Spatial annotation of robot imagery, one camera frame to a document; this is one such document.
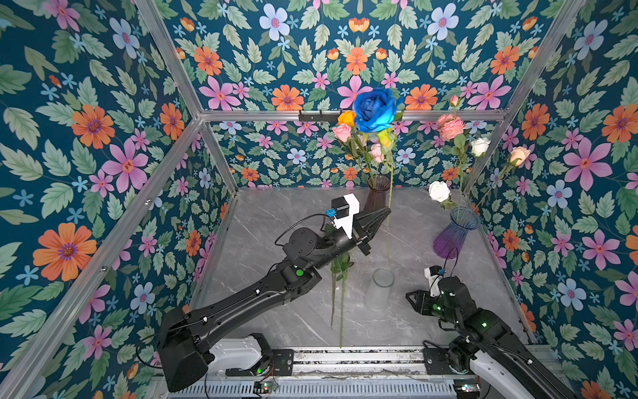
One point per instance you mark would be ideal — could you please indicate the artificial flower bunch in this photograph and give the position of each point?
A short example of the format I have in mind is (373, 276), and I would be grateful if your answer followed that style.
(339, 268)

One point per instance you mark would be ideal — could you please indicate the black hook rail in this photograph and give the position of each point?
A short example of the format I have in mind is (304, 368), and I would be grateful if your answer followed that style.
(334, 115)

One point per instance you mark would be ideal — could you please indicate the yellow orange rose stem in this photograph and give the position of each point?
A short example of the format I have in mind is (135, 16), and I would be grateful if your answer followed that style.
(349, 117)

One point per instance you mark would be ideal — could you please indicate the clear glass vase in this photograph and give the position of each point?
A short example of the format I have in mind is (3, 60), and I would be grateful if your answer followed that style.
(377, 296)

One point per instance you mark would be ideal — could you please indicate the purple blue glass vase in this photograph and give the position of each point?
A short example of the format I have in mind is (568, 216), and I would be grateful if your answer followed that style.
(449, 243)

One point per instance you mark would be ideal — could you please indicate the aluminium mounting rail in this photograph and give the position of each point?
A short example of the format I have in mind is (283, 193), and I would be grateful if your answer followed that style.
(245, 352)

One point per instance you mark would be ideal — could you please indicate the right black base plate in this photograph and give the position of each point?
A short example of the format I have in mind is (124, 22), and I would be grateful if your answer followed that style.
(439, 361)

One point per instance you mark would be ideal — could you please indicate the pink carnation stem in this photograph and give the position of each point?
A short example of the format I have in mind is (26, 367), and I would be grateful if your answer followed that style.
(452, 130)

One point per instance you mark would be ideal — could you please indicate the blue rose stem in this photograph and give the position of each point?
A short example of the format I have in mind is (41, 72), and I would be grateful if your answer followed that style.
(372, 105)

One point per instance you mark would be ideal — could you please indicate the large pink rose stem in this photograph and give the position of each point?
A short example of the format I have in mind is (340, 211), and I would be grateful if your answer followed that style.
(376, 159)

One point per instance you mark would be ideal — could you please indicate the dark mauve glass vase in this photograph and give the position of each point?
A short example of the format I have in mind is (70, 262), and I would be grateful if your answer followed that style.
(379, 187)

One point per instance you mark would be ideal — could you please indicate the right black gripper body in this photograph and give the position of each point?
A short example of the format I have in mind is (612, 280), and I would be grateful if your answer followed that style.
(439, 311)

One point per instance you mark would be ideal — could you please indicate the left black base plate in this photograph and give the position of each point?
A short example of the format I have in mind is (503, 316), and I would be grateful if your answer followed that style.
(278, 363)

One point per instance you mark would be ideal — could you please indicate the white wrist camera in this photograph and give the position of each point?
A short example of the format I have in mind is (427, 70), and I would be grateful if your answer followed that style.
(434, 274)
(342, 212)

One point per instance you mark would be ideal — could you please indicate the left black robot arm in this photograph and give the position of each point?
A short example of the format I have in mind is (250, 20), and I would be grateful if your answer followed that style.
(185, 338)

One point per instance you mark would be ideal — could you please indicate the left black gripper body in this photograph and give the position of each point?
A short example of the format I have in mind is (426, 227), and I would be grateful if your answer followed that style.
(358, 234)

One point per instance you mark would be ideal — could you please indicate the cream white rose stem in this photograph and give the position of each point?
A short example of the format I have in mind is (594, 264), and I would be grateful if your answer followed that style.
(516, 157)

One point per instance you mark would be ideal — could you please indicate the pink rose spray stem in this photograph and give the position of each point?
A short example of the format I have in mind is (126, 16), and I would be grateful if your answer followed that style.
(354, 143)

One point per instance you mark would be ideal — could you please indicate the small white bud stem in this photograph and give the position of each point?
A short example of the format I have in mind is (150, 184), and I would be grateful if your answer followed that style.
(479, 149)

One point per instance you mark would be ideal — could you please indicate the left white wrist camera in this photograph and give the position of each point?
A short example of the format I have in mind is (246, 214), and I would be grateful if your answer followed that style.
(342, 212)

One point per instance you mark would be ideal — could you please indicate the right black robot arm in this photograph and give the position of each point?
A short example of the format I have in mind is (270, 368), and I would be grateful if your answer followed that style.
(485, 345)

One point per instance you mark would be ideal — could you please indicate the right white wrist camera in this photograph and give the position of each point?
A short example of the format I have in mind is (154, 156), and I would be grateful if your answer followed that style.
(434, 274)

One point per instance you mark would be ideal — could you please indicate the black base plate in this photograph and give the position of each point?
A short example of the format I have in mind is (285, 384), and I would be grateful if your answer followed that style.
(439, 361)
(278, 363)

